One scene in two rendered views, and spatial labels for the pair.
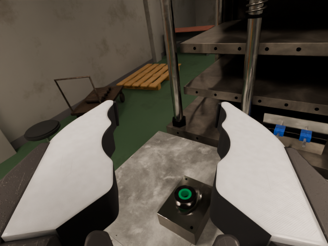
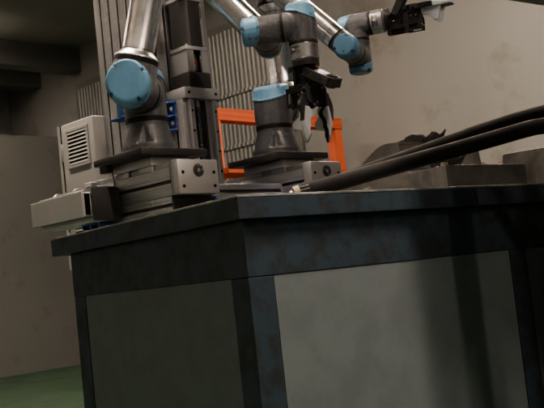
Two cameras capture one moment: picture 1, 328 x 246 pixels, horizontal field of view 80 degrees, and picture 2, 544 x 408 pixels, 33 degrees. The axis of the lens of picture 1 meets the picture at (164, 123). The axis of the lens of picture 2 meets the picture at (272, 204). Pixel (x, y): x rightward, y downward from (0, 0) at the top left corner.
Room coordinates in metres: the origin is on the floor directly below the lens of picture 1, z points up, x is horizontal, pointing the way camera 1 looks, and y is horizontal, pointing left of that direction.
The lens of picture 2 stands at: (0.15, -2.87, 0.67)
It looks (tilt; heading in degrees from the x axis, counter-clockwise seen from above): 5 degrees up; 103
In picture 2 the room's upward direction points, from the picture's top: 6 degrees counter-clockwise
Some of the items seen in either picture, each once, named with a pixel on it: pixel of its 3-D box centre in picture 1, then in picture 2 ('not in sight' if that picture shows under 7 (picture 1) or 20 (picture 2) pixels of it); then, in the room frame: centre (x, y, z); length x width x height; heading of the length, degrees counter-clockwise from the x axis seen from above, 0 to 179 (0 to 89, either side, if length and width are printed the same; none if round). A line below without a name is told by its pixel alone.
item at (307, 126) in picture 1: (297, 109); not in sight; (0.93, -0.77, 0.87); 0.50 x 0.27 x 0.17; 141
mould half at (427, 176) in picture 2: not in sight; (403, 178); (-0.04, -0.68, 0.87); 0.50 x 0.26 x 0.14; 141
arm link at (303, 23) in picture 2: not in sight; (299, 24); (-0.26, -0.56, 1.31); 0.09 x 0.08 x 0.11; 8
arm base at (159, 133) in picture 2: not in sight; (148, 137); (-0.73, -0.49, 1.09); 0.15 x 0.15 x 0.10
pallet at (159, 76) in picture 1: (151, 75); not in sight; (4.34, 0.12, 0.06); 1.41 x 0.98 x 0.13; 148
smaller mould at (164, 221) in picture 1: (189, 206); not in sight; (0.46, -0.04, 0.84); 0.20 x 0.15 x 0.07; 141
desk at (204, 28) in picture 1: (190, 41); not in sight; (6.04, -1.12, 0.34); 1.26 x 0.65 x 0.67; 58
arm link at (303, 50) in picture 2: not in sight; (303, 54); (-0.26, -0.56, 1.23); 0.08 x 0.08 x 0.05
